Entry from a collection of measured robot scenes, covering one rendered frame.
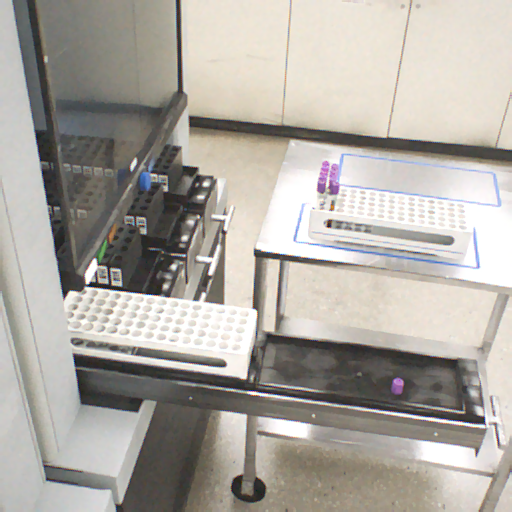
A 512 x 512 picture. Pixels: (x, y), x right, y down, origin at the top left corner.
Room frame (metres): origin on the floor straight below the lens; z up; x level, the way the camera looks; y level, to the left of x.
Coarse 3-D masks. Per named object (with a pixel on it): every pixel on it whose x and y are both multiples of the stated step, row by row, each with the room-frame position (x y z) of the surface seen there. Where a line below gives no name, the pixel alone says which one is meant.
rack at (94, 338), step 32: (96, 288) 0.81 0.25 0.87; (96, 320) 0.75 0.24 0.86; (128, 320) 0.75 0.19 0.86; (160, 320) 0.75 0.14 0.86; (192, 320) 0.75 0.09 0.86; (224, 320) 0.76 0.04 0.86; (96, 352) 0.71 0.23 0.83; (128, 352) 0.73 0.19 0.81; (160, 352) 0.74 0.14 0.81; (192, 352) 0.69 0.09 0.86; (224, 352) 0.69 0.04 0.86
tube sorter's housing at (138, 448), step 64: (0, 0) 0.66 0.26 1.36; (0, 64) 0.63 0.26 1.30; (0, 128) 0.61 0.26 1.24; (0, 192) 0.59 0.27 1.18; (0, 256) 0.58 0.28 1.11; (64, 320) 0.67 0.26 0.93; (64, 384) 0.64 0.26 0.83; (64, 448) 0.61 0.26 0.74; (128, 448) 0.61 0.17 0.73; (192, 448) 1.00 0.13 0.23
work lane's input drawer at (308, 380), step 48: (288, 336) 0.78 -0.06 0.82; (96, 384) 0.69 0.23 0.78; (144, 384) 0.69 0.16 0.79; (192, 384) 0.68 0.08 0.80; (240, 384) 0.68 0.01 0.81; (288, 384) 0.69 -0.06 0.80; (336, 384) 0.70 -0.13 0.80; (384, 384) 0.70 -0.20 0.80; (432, 384) 0.71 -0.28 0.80; (480, 384) 0.71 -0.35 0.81; (384, 432) 0.64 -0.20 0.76; (432, 432) 0.64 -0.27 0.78; (480, 432) 0.63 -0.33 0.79
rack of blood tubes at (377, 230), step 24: (360, 192) 1.13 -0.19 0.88; (312, 216) 1.05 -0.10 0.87; (336, 216) 1.04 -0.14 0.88; (360, 216) 1.04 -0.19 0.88; (384, 216) 1.04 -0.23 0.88; (408, 216) 1.05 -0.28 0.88; (432, 216) 1.05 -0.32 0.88; (456, 216) 1.05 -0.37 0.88; (360, 240) 1.03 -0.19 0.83; (384, 240) 1.03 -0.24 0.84; (408, 240) 1.02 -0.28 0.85; (432, 240) 1.05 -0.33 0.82; (456, 240) 1.01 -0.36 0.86
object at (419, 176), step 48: (288, 144) 1.42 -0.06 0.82; (288, 192) 1.21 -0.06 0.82; (384, 192) 1.23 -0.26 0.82; (432, 192) 1.24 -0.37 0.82; (480, 192) 1.25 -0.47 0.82; (288, 240) 1.04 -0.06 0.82; (336, 240) 1.04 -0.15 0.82; (480, 240) 1.07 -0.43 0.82; (480, 288) 0.94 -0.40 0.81; (336, 336) 1.35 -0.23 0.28; (384, 336) 1.36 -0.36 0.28; (288, 432) 1.02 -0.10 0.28; (336, 432) 1.03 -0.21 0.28; (240, 480) 1.02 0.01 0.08
